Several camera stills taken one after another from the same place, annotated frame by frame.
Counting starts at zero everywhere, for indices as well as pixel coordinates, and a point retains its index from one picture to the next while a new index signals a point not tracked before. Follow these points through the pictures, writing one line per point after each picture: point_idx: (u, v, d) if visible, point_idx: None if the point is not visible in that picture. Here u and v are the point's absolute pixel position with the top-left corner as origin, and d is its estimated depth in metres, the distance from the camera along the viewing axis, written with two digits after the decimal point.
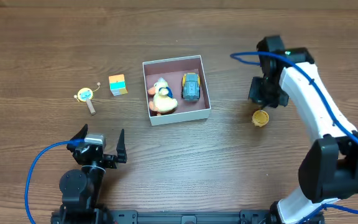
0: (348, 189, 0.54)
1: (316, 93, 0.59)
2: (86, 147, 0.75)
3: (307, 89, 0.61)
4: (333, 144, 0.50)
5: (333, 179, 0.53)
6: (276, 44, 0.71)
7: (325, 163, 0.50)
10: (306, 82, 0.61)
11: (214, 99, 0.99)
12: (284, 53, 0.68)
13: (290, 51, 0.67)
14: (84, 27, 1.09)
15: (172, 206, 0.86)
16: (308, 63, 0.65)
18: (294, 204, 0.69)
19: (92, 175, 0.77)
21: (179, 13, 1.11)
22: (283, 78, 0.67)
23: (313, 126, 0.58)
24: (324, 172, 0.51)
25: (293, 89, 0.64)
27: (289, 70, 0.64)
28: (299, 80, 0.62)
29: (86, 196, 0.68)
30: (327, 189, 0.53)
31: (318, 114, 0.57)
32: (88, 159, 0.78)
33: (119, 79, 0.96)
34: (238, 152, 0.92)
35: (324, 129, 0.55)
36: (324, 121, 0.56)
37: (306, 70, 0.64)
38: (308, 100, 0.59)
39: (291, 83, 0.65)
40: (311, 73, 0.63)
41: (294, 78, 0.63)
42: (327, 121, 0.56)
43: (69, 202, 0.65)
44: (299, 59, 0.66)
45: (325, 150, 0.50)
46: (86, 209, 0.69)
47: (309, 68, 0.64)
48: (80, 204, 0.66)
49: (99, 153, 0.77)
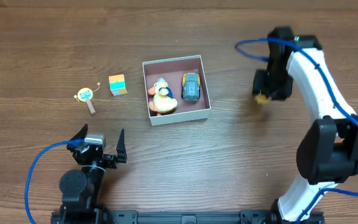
0: (343, 172, 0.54)
1: (319, 77, 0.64)
2: (86, 147, 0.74)
3: (313, 73, 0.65)
4: (332, 124, 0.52)
5: (330, 163, 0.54)
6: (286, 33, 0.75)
7: (322, 144, 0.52)
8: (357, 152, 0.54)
10: (311, 66, 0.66)
11: (214, 99, 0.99)
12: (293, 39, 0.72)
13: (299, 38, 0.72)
14: (84, 27, 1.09)
15: (173, 206, 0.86)
16: (316, 50, 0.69)
18: (293, 196, 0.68)
19: (93, 175, 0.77)
21: (179, 13, 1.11)
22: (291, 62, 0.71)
23: (314, 106, 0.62)
24: (321, 153, 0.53)
25: (299, 74, 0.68)
27: (296, 53, 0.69)
28: (304, 62, 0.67)
29: (86, 196, 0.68)
30: (323, 170, 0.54)
31: (319, 97, 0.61)
32: (88, 159, 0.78)
33: (119, 79, 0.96)
34: (238, 152, 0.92)
35: (324, 111, 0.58)
36: (324, 103, 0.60)
37: (313, 56, 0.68)
38: (311, 83, 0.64)
39: (298, 67, 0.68)
40: (318, 58, 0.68)
41: (300, 61, 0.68)
42: (329, 104, 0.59)
43: (69, 201, 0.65)
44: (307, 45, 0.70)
45: (323, 129, 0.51)
46: (86, 209, 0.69)
47: (317, 53, 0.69)
48: (80, 204, 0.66)
49: (99, 153, 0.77)
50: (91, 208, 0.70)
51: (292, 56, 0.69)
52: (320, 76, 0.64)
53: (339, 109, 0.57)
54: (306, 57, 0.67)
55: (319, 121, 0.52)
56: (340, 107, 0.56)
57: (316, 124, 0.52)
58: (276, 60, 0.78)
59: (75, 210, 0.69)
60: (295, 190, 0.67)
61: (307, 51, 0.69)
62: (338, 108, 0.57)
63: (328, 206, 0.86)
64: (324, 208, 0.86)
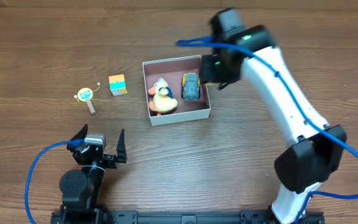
0: (324, 175, 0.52)
1: (282, 86, 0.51)
2: (86, 147, 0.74)
3: (272, 81, 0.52)
4: (306, 147, 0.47)
5: (311, 175, 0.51)
6: (234, 30, 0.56)
7: (302, 163, 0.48)
8: (335, 157, 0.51)
10: (270, 73, 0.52)
11: (214, 99, 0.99)
12: (242, 38, 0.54)
13: (251, 35, 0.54)
14: (84, 27, 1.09)
15: (172, 206, 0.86)
16: (269, 47, 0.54)
18: (283, 201, 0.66)
19: (93, 175, 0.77)
21: (179, 13, 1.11)
22: (244, 68, 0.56)
23: (281, 123, 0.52)
24: (302, 170, 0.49)
25: (255, 81, 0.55)
27: (252, 59, 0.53)
28: (260, 70, 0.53)
29: (86, 196, 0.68)
30: (304, 180, 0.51)
31: (288, 114, 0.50)
32: (88, 160, 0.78)
33: (119, 79, 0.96)
34: (238, 152, 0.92)
35: (296, 131, 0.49)
36: (294, 121, 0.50)
37: (266, 56, 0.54)
38: (275, 97, 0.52)
39: (252, 73, 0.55)
40: (273, 57, 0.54)
41: (255, 70, 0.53)
42: (299, 120, 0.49)
43: (69, 201, 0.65)
44: (260, 42, 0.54)
45: (301, 154, 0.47)
46: (87, 210, 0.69)
47: (272, 51, 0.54)
48: (80, 204, 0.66)
49: (99, 153, 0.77)
50: (91, 208, 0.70)
51: (246, 64, 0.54)
52: (281, 84, 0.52)
53: (312, 126, 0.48)
54: (263, 63, 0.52)
55: (296, 146, 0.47)
56: (313, 124, 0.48)
57: (293, 149, 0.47)
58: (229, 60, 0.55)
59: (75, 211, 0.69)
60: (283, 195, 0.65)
61: (260, 53, 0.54)
62: (311, 124, 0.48)
63: (328, 206, 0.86)
64: (324, 208, 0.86)
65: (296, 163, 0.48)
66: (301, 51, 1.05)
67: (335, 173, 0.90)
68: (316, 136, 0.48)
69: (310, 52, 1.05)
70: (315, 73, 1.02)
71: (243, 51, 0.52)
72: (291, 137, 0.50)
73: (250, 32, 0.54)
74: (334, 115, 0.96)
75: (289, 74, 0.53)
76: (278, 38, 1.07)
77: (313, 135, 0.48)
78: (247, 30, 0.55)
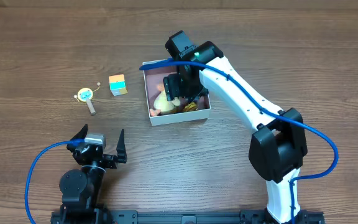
0: (294, 158, 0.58)
1: (236, 87, 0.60)
2: (86, 147, 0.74)
3: (227, 85, 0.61)
4: (266, 133, 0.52)
5: (281, 158, 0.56)
6: (186, 50, 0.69)
7: (269, 150, 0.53)
8: (299, 139, 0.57)
10: (222, 78, 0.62)
11: (214, 99, 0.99)
12: (193, 55, 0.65)
13: (199, 51, 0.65)
14: (85, 27, 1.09)
15: (173, 206, 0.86)
16: (218, 58, 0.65)
18: (273, 200, 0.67)
19: (93, 175, 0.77)
21: (179, 13, 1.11)
22: (202, 79, 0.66)
23: (243, 119, 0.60)
24: (271, 156, 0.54)
25: (217, 88, 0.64)
27: (205, 70, 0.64)
28: (214, 76, 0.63)
29: (86, 196, 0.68)
30: (278, 167, 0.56)
31: (245, 107, 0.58)
32: (87, 160, 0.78)
33: (119, 79, 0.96)
34: (238, 152, 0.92)
35: (255, 122, 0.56)
36: (252, 113, 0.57)
37: (218, 66, 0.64)
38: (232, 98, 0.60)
39: (209, 82, 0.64)
40: (224, 65, 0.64)
41: (211, 78, 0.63)
42: (255, 112, 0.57)
43: (69, 201, 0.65)
44: (209, 56, 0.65)
45: (263, 141, 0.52)
46: (87, 210, 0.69)
47: (221, 61, 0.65)
48: (80, 204, 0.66)
49: (100, 154, 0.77)
50: (91, 208, 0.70)
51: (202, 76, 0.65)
52: (235, 86, 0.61)
53: (267, 114, 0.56)
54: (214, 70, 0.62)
55: (257, 135, 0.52)
56: (267, 112, 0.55)
57: (255, 138, 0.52)
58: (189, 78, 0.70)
59: (76, 211, 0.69)
60: (271, 193, 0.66)
61: (212, 63, 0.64)
62: (266, 113, 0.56)
63: (328, 206, 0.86)
64: (324, 208, 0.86)
65: (261, 151, 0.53)
66: (301, 51, 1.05)
67: (334, 173, 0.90)
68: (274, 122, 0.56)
69: (310, 52, 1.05)
70: (314, 73, 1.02)
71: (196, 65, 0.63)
72: (253, 128, 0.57)
73: (199, 50, 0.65)
74: (334, 115, 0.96)
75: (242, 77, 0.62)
76: (279, 38, 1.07)
77: (270, 122, 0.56)
78: (196, 48, 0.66)
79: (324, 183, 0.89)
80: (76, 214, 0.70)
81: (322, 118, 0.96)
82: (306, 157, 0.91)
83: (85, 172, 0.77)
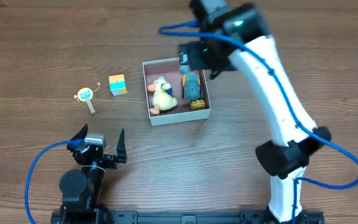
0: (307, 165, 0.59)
1: (276, 86, 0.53)
2: (86, 147, 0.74)
3: (267, 80, 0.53)
4: (296, 152, 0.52)
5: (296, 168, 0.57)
6: (217, 12, 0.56)
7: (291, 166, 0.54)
8: None
10: (264, 70, 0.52)
11: (214, 99, 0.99)
12: (232, 22, 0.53)
13: (240, 18, 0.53)
14: (84, 27, 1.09)
15: (173, 207, 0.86)
16: (263, 38, 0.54)
18: (276, 196, 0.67)
19: (93, 175, 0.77)
21: (179, 13, 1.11)
22: (232, 56, 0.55)
23: (271, 119, 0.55)
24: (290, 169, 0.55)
25: (248, 76, 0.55)
27: (243, 53, 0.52)
28: (253, 65, 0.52)
29: (86, 196, 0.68)
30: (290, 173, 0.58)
31: (280, 116, 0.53)
32: (87, 160, 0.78)
33: (119, 79, 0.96)
34: (238, 152, 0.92)
35: (288, 136, 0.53)
36: (286, 124, 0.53)
37: (260, 52, 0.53)
38: (268, 96, 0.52)
39: (242, 66, 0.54)
40: (267, 51, 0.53)
41: (249, 65, 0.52)
42: (290, 123, 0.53)
43: (69, 201, 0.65)
44: (248, 25, 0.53)
45: (291, 160, 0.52)
46: (87, 210, 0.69)
47: (266, 43, 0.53)
48: (79, 204, 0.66)
49: (99, 153, 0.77)
50: (91, 209, 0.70)
51: (238, 57, 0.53)
52: (276, 84, 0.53)
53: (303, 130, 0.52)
54: (258, 60, 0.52)
55: (286, 154, 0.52)
56: (304, 129, 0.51)
57: (283, 155, 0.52)
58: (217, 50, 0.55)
59: (75, 211, 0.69)
60: (275, 190, 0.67)
61: (252, 46, 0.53)
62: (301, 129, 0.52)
63: (328, 206, 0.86)
64: (324, 208, 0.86)
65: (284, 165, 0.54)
66: (301, 51, 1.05)
67: (334, 173, 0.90)
68: (305, 139, 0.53)
69: (310, 52, 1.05)
70: (314, 73, 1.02)
71: (235, 43, 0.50)
72: (281, 140, 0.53)
73: (238, 15, 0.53)
74: (334, 115, 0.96)
75: (283, 71, 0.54)
76: (279, 38, 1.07)
77: (302, 140, 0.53)
78: (233, 10, 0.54)
79: (324, 183, 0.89)
80: (76, 214, 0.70)
81: (322, 118, 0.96)
82: None
83: (85, 171, 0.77)
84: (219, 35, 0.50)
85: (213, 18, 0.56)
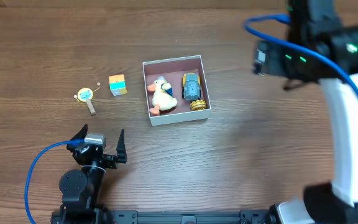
0: None
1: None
2: (86, 147, 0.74)
3: None
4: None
5: None
6: (321, 24, 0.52)
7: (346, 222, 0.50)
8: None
10: None
11: (214, 99, 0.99)
12: (344, 45, 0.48)
13: (356, 45, 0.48)
14: (85, 27, 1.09)
15: (172, 206, 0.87)
16: None
18: (294, 211, 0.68)
19: (93, 175, 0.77)
21: (179, 13, 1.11)
22: (332, 86, 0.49)
23: (340, 166, 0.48)
24: None
25: (336, 112, 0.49)
27: (345, 88, 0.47)
28: (350, 106, 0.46)
29: (86, 196, 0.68)
30: None
31: None
32: (87, 160, 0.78)
33: (119, 79, 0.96)
34: (238, 152, 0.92)
35: (357, 194, 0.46)
36: None
37: None
38: (353, 145, 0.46)
39: (337, 98, 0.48)
40: None
41: (347, 102, 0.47)
42: None
43: (69, 201, 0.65)
44: None
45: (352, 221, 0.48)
46: (87, 210, 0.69)
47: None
48: (79, 204, 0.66)
49: (99, 153, 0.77)
50: (91, 209, 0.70)
51: (338, 89, 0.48)
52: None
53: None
54: None
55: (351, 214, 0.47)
56: None
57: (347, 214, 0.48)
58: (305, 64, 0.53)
59: (75, 211, 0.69)
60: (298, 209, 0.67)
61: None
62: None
63: None
64: None
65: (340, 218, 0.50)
66: None
67: None
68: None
69: None
70: None
71: (339, 71, 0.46)
72: (348, 195, 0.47)
73: (353, 39, 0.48)
74: None
75: None
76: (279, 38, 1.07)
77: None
78: (348, 28, 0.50)
79: None
80: (76, 214, 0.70)
81: (322, 118, 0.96)
82: (306, 157, 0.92)
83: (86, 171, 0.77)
84: (317, 55, 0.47)
85: (317, 35, 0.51)
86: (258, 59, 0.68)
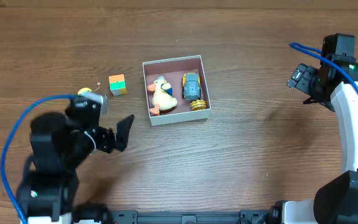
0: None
1: None
2: (82, 102, 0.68)
3: None
4: None
5: (350, 214, 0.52)
6: (340, 56, 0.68)
7: (348, 199, 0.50)
8: None
10: None
11: (214, 99, 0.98)
12: (348, 66, 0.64)
13: (355, 66, 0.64)
14: (85, 27, 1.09)
15: (172, 206, 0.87)
16: None
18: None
19: (81, 141, 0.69)
21: (179, 13, 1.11)
22: (335, 92, 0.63)
23: (348, 148, 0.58)
24: (347, 205, 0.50)
25: (340, 107, 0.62)
27: (346, 86, 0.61)
28: (352, 98, 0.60)
29: (59, 144, 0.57)
30: (341, 217, 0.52)
31: None
32: (82, 120, 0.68)
33: (119, 79, 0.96)
34: (238, 152, 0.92)
35: None
36: None
37: None
38: (354, 126, 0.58)
39: (342, 98, 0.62)
40: None
41: (347, 97, 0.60)
42: None
43: (38, 140, 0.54)
44: None
45: (353, 185, 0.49)
46: (56, 166, 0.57)
47: None
48: (50, 150, 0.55)
49: (95, 115, 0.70)
50: (60, 168, 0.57)
51: (340, 88, 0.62)
52: None
53: None
54: (357, 94, 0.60)
55: (352, 177, 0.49)
56: None
57: (348, 178, 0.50)
58: (324, 84, 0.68)
59: (43, 167, 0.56)
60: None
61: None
62: None
63: None
64: None
65: (342, 194, 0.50)
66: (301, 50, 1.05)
67: (334, 173, 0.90)
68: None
69: None
70: None
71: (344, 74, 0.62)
72: (352, 166, 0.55)
73: (355, 65, 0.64)
74: (334, 115, 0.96)
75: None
76: (279, 38, 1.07)
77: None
78: (357, 63, 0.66)
79: (324, 182, 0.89)
80: (41, 172, 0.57)
81: (322, 118, 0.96)
82: (307, 157, 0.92)
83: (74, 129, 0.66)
84: (328, 62, 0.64)
85: (334, 59, 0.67)
86: (294, 78, 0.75)
